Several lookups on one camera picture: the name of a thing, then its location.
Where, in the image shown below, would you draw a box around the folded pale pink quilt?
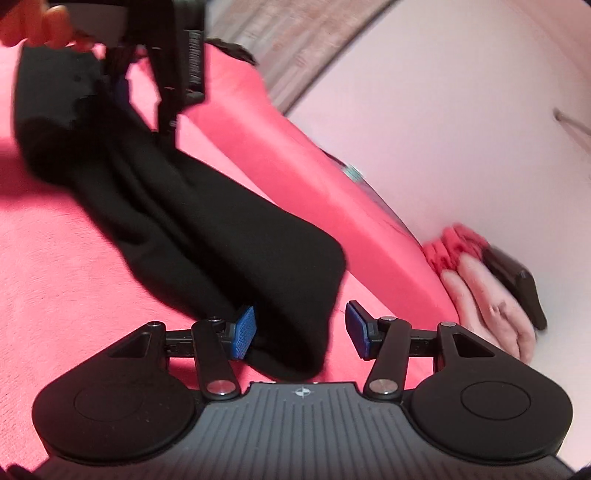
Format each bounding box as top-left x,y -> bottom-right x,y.
438,255 -> 542,364

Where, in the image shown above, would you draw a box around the floral lace curtain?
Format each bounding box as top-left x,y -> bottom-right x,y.
205,0 -> 398,114

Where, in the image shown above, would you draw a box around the black pants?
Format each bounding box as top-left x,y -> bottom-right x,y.
11,44 -> 348,383

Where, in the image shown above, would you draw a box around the dark cloth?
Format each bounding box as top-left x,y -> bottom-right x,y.
207,38 -> 258,66

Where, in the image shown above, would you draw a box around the folded red blanket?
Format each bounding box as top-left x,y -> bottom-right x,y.
421,223 -> 491,278

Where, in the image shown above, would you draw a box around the red bed sheet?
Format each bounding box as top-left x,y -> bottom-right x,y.
178,41 -> 432,278

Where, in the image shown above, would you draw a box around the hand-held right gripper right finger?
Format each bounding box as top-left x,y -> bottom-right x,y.
346,300 -> 498,400

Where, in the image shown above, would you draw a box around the pink fleece blanket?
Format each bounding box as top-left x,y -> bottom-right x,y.
0,44 -> 462,468

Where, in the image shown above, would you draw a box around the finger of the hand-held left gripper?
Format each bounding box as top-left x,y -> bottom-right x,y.
154,87 -> 182,151
102,45 -> 141,114

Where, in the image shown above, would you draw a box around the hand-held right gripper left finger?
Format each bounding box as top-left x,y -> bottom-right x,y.
108,305 -> 258,400

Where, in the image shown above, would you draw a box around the person's left hand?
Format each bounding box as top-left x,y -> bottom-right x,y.
0,0 -> 99,52

